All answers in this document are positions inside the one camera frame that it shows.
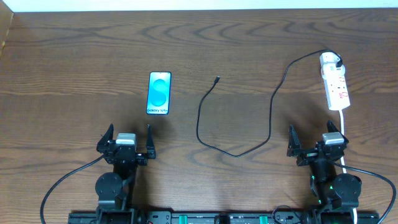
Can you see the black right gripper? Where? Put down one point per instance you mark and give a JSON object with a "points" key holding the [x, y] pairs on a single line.
{"points": [[316, 156]]}

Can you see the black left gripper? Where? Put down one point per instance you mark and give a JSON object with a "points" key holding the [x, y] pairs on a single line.
{"points": [[125, 154]]}

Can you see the blue Samsung Galaxy smartphone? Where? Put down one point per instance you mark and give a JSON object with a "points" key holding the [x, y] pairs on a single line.
{"points": [[158, 95]]}

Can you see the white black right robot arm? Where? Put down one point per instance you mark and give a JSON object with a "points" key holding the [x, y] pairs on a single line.
{"points": [[338, 193]]}

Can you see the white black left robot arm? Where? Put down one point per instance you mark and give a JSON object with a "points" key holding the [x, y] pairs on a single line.
{"points": [[115, 189]]}

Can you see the white power strip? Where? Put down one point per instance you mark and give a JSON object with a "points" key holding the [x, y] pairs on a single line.
{"points": [[335, 87]]}

